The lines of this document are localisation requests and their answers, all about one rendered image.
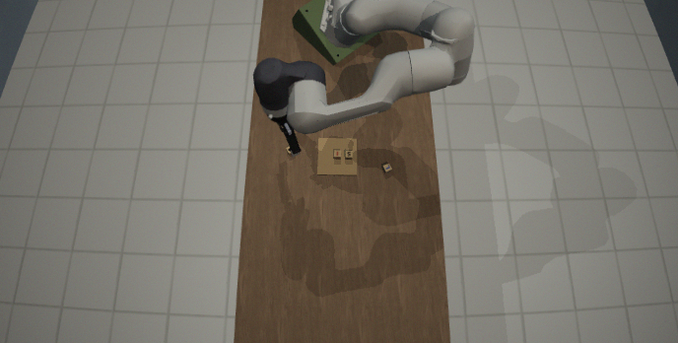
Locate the tan square mat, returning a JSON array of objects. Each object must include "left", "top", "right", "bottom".
[{"left": 317, "top": 138, "right": 357, "bottom": 175}]

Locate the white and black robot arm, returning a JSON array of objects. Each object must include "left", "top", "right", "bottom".
[{"left": 253, "top": 0, "right": 475, "bottom": 134}]

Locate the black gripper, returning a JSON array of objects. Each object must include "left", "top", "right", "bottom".
[{"left": 271, "top": 114, "right": 301, "bottom": 157}]

